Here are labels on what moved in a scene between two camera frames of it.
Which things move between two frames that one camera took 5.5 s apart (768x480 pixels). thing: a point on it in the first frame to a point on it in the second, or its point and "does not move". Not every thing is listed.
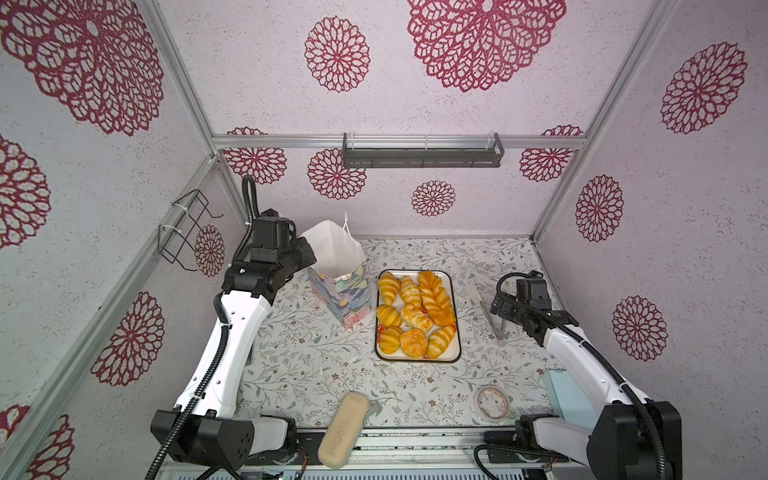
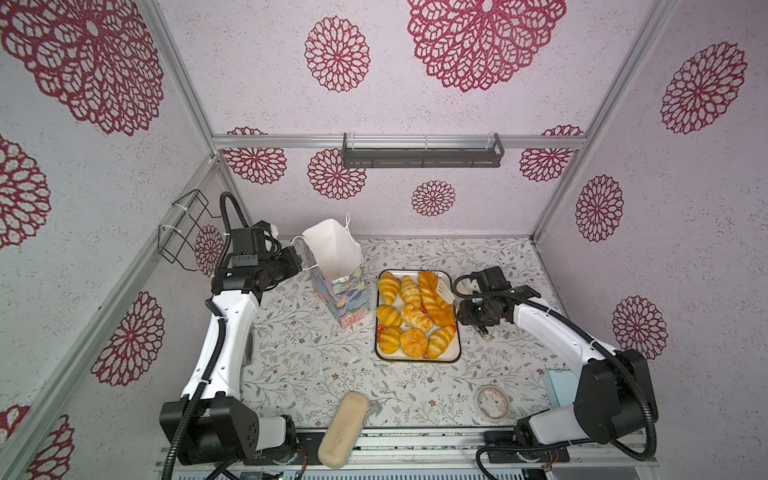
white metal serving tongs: x=499 y=335 to x=446 y=294
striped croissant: x=410 y=292 does not move
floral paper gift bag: x=340 y=276 does not move
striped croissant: x=389 y=287 does not move
